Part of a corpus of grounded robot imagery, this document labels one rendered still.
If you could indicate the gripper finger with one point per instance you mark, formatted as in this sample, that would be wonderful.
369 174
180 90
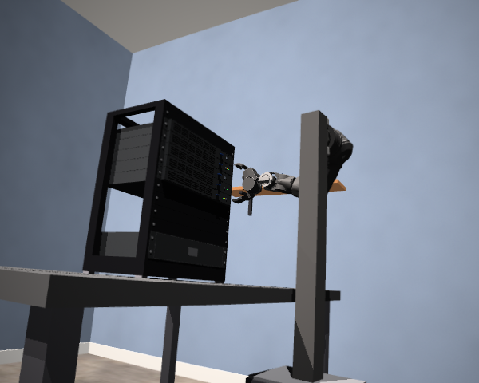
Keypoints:
241 166
241 199

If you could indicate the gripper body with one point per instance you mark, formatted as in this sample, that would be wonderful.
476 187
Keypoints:
251 181

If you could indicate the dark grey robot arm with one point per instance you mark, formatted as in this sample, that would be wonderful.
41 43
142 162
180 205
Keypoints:
337 149

